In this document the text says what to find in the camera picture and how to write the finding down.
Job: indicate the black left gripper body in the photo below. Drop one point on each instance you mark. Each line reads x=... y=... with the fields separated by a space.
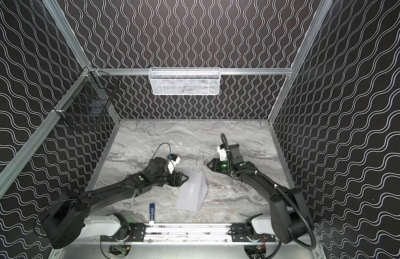
x=174 y=178

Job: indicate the aluminium corner post right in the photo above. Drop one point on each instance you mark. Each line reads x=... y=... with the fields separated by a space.
x=309 y=38

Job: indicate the blue white glue stick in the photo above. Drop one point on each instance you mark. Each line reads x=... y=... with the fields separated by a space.
x=151 y=213

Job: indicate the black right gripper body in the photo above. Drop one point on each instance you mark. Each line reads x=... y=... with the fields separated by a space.
x=218 y=164

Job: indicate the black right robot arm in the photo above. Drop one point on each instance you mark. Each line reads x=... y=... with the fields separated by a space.
x=289 y=219

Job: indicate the aluminium back crossbar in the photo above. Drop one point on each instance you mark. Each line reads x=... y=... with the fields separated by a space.
x=223 y=71

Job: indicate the aluminium left side rail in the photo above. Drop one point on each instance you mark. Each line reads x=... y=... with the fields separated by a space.
x=22 y=157

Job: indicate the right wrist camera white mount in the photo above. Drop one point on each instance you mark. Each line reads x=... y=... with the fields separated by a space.
x=222 y=153

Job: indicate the white wire mesh basket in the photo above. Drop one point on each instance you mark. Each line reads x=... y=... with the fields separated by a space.
x=185 y=81

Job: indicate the white envelope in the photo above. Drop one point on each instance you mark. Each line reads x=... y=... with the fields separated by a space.
x=192 y=193

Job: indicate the aluminium corner post left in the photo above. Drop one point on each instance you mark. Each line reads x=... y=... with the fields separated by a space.
x=63 y=25

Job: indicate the aluminium corner post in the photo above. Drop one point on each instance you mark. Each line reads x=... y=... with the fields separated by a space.
x=309 y=38
x=63 y=25

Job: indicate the black wire basket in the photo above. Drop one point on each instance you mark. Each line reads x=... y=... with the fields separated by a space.
x=87 y=109

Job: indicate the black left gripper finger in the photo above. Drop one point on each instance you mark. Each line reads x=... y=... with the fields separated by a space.
x=183 y=180
x=183 y=176

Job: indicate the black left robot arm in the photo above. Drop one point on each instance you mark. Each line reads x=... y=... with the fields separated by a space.
x=64 y=220

